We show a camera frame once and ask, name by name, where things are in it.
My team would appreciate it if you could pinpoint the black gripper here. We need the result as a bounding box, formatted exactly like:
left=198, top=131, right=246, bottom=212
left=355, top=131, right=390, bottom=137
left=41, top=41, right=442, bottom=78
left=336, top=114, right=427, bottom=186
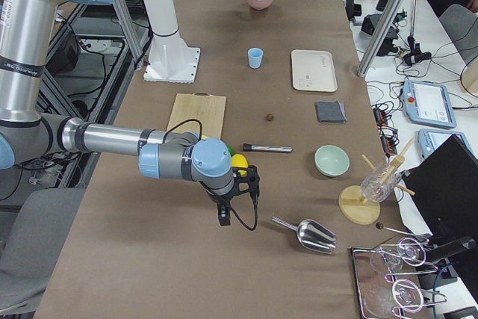
left=204, top=164, right=260, bottom=226

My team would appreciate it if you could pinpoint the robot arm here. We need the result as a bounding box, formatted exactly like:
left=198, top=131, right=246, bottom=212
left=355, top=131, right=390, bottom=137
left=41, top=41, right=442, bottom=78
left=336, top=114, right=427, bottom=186
left=1, top=0, right=259, bottom=226

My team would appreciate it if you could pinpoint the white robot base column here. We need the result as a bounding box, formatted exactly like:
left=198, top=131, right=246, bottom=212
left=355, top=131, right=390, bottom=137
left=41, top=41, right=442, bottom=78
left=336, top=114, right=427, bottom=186
left=143, top=0, right=200, bottom=84

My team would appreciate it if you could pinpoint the light blue plastic cup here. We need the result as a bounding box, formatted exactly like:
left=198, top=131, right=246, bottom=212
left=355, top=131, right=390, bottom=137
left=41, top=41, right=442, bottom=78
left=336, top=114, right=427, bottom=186
left=247, top=47, right=264, bottom=69

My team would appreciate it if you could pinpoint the steel ice scoop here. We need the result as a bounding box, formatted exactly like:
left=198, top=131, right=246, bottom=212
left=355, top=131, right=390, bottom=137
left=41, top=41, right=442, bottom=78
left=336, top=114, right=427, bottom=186
left=271, top=217, right=336, bottom=255

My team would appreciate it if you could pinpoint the wooden cup tree stand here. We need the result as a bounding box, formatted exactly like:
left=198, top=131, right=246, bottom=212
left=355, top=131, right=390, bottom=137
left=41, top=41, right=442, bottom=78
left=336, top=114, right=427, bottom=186
left=338, top=138, right=415, bottom=225

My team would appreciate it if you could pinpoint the yellow lemon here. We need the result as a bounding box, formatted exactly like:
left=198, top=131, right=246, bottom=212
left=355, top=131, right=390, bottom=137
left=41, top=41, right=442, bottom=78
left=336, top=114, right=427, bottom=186
left=232, top=153, right=249, bottom=177

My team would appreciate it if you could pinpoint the green lime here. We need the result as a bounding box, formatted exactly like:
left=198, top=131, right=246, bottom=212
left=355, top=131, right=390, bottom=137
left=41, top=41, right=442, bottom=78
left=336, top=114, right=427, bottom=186
left=226, top=145, right=235, bottom=156

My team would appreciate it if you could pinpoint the steel muddler black tip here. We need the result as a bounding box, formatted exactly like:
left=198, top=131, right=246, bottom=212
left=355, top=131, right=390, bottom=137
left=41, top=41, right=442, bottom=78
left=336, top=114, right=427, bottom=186
left=242, top=143, right=293, bottom=153

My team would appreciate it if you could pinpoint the wooden cutting board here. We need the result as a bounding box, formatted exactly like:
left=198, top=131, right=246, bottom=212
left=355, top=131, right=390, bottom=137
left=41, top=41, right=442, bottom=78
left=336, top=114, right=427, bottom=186
left=167, top=93, right=226, bottom=139

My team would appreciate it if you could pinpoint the cream plastic tray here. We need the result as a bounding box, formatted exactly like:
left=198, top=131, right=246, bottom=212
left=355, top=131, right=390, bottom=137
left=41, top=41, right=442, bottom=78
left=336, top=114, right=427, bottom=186
left=291, top=49, right=338, bottom=93

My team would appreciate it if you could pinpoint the light green bowl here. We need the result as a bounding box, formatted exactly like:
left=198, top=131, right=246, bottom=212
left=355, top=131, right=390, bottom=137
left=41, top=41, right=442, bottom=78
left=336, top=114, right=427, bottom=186
left=314, top=145, right=350, bottom=177

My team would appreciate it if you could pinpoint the grey folded cloth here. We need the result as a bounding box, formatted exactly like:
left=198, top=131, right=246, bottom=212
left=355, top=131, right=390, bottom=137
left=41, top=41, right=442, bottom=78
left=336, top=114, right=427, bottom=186
left=314, top=101, right=347, bottom=123

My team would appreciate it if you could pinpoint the clear glass on stand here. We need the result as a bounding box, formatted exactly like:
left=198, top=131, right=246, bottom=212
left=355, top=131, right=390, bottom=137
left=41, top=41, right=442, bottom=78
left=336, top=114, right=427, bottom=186
left=361, top=164, right=400, bottom=202

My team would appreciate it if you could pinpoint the wine glass rack tray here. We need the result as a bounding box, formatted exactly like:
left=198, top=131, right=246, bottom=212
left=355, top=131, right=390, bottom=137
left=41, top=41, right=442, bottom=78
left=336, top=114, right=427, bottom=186
left=350, top=237, right=447, bottom=318

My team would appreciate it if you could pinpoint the black monitor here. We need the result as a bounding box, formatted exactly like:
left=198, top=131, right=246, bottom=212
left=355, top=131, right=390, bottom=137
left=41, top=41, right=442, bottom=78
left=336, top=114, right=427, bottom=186
left=403, top=135, right=477, bottom=240

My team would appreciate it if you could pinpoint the aluminium frame post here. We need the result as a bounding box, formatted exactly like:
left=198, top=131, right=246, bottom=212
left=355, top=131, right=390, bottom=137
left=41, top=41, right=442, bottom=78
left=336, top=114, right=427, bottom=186
left=356, top=0, right=403, bottom=78

